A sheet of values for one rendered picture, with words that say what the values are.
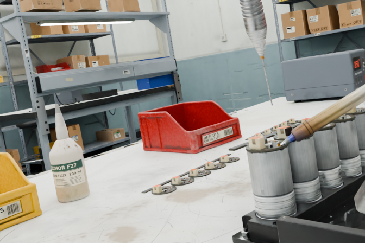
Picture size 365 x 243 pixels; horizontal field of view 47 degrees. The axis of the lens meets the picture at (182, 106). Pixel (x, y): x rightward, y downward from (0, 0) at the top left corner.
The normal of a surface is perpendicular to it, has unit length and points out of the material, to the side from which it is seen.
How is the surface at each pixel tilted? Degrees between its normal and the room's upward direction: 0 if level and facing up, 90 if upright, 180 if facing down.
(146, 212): 0
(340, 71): 90
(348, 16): 95
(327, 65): 90
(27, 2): 89
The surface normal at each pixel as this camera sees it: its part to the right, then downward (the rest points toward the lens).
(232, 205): -0.16, -0.98
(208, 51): -0.64, 0.17
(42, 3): 0.80, -0.08
